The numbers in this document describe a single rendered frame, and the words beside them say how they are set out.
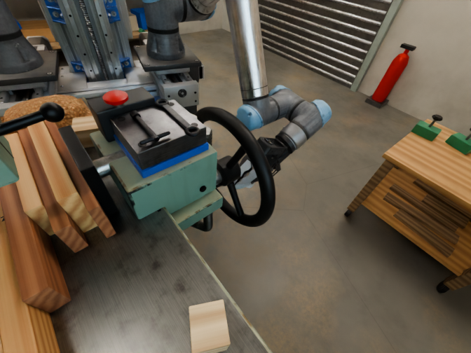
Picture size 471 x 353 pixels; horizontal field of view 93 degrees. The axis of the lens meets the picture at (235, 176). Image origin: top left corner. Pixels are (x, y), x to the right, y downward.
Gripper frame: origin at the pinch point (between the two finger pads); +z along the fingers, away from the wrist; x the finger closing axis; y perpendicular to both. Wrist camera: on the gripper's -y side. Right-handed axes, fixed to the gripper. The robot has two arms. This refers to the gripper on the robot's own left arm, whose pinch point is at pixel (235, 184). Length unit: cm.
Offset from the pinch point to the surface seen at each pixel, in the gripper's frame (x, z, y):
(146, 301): -18.3, 16.5, -34.3
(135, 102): 2.7, 3.4, -37.6
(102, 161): -1.2, 11.6, -37.1
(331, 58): 114, -198, 172
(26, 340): -16.1, 22.1, -41.7
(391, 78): 39, -196, 155
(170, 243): -13.8, 12.0, -31.4
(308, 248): -25, -8, 82
